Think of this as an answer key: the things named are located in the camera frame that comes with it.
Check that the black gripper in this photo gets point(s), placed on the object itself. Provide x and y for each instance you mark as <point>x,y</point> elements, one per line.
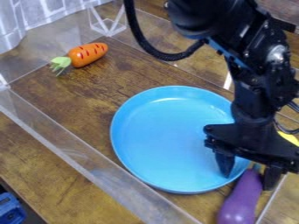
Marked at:
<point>251,138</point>

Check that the clear acrylic enclosure wall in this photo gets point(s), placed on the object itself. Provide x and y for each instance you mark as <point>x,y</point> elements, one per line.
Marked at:
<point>56,159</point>

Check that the yellow toy lemon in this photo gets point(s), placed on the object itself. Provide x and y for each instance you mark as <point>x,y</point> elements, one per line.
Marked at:
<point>290,138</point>

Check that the orange toy carrot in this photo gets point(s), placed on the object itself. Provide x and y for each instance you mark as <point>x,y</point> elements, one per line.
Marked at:
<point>80,56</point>

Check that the purple toy eggplant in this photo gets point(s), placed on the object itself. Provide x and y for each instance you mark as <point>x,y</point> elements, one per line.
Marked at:
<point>239,206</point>

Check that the white checkered curtain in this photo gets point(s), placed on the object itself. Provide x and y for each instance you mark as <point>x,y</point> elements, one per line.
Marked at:
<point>22,15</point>

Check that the blue plastic box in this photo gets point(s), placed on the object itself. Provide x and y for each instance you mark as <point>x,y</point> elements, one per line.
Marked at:
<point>12,213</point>

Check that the blue round tray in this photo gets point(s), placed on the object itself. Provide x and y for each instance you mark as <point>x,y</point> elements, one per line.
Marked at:
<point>158,139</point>

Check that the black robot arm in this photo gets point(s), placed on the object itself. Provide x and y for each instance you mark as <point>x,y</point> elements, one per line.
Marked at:
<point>241,31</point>

